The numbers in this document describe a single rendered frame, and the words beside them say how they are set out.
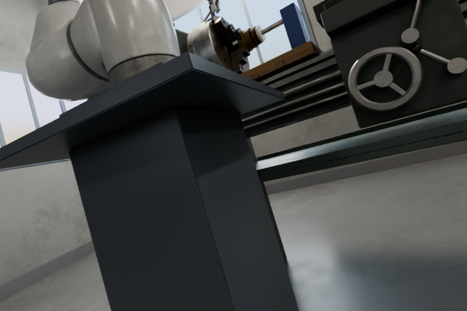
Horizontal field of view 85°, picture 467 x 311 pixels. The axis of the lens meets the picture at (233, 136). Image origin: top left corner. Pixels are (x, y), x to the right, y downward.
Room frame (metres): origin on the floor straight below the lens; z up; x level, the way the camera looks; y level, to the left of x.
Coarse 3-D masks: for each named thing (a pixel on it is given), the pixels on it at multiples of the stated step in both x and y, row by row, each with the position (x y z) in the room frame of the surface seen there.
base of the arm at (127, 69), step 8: (144, 56) 0.45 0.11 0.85; (152, 56) 0.46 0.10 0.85; (160, 56) 0.46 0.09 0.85; (168, 56) 0.48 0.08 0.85; (120, 64) 0.45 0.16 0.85; (128, 64) 0.45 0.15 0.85; (136, 64) 0.45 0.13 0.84; (144, 64) 0.45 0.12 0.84; (152, 64) 0.45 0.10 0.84; (112, 72) 0.47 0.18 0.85; (120, 72) 0.45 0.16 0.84; (128, 72) 0.45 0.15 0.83; (136, 72) 0.45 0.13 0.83; (112, 80) 0.47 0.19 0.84; (120, 80) 0.46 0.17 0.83
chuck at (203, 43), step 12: (204, 24) 1.03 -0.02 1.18; (228, 24) 1.16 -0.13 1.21; (192, 36) 1.05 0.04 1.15; (204, 36) 1.01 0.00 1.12; (216, 36) 1.04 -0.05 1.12; (204, 48) 1.01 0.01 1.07; (216, 48) 1.01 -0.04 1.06; (228, 48) 1.17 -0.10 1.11; (216, 60) 1.01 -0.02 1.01; (228, 60) 1.07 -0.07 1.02
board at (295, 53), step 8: (296, 48) 0.81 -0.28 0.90; (304, 48) 0.80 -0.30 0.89; (312, 48) 0.79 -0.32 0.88; (280, 56) 0.84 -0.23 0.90; (288, 56) 0.83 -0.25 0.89; (296, 56) 0.82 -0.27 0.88; (304, 56) 0.80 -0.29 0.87; (264, 64) 0.87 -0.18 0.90; (272, 64) 0.86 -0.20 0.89; (280, 64) 0.84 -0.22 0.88; (288, 64) 0.84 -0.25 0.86; (248, 72) 0.91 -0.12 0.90; (256, 72) 0.89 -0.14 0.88; (264, 72) 0.88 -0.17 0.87; (272, 72) 0.88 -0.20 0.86; (256, 80) 0.92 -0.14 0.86
